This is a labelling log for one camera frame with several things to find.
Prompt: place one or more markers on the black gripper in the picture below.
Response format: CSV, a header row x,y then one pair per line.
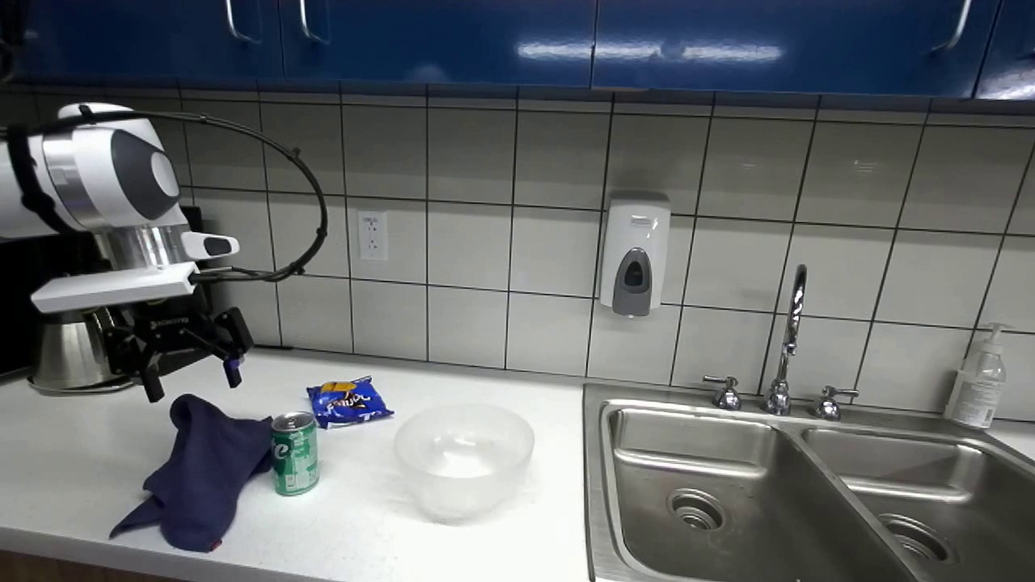
x,y
173,327

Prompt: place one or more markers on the dark blue towel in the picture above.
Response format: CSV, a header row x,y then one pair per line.
x,y
205,474

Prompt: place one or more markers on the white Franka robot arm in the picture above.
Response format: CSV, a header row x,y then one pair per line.
x,y
84,182

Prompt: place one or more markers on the translucent white plastic bowl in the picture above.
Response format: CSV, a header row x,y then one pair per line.
x,y
463,464

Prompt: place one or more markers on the black coffee maker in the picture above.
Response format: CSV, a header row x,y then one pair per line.
x,y
197,294

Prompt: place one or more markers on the stainless steel coffee carafe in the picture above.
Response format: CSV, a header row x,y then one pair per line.
x,y
65,355

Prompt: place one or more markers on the green soda can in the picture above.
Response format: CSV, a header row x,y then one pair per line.
x,y
295,453

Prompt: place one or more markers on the blue snack bag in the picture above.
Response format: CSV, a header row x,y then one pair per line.
x,y
348,401

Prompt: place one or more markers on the chrome faucet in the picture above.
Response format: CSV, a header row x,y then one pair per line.
x,y
786,334

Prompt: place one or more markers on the stainless steel double sink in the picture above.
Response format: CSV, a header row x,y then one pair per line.
x,y
796,494

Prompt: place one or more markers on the clear soap pump bottle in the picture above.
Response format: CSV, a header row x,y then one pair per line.
x,y
979,383

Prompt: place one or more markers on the white wrist camera mount plate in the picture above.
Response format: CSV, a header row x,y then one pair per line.
x,y
113,285

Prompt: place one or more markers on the white wall power outlet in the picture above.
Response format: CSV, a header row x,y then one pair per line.
x,y
373,237

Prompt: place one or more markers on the blue wall cabinet door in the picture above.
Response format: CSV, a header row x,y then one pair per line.
x,y
140,36
776,49
430,43

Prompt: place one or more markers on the white wall soap dispenser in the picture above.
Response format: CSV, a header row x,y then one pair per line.
x,y
635,254

